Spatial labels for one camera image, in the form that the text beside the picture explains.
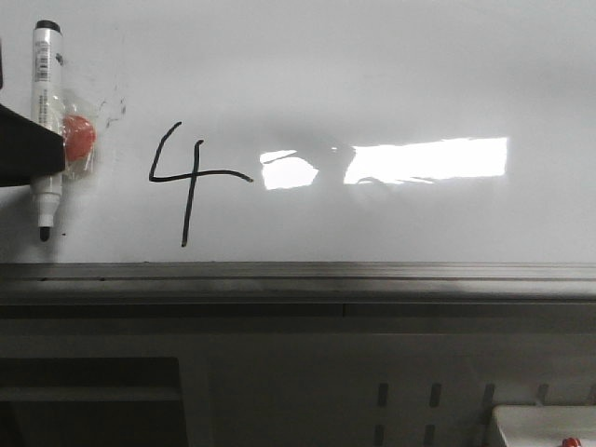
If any red whiteboard marker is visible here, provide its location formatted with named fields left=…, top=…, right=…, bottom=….
left=561, top=437, right=582, bottom=447

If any white plastic marker tray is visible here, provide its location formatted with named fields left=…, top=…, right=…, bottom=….
left=485, top=405, right=595, bottom=446

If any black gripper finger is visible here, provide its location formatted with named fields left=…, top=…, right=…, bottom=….
left=0, top=39, right=4, bottom=89
left=1, top=105, right=64, bottom=187

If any white whiteboard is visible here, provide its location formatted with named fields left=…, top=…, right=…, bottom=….
left=0, top=0, right=596, bottom=306

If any white black whiteboard marker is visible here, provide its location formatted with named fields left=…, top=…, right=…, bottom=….
left=28, top=20, right=102, bottom=243

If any grey metal pegboard panel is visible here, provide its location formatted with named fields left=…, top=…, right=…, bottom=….
left=179, top=333, right=595, bottom=446

